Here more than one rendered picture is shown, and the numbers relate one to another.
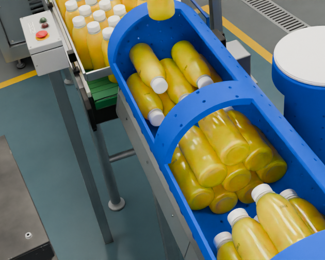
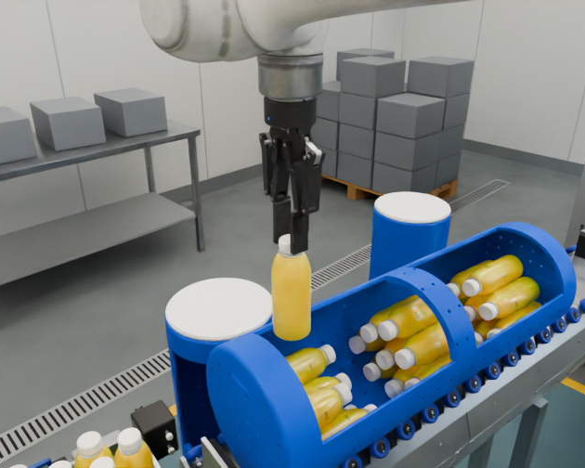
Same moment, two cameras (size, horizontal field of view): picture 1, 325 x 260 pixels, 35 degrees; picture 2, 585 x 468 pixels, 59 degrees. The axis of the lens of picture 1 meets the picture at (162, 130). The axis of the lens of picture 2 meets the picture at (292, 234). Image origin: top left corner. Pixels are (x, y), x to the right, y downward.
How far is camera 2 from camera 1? 1.56 m
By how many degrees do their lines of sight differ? 88
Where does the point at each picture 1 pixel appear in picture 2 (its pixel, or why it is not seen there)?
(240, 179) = not seen: hidden behind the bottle
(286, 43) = (200, 330)
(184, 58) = (296, 366)
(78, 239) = not seen: outside the picture
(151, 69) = (330, 392)
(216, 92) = (417, 277)
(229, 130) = not seen: hidden behind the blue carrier
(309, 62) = (238, 313)
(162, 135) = (461, 334)
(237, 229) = (506, 301)
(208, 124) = (423, 312)
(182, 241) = (461, 434)
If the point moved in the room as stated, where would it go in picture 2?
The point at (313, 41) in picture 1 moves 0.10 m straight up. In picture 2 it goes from (197, 313) to (194, 279)
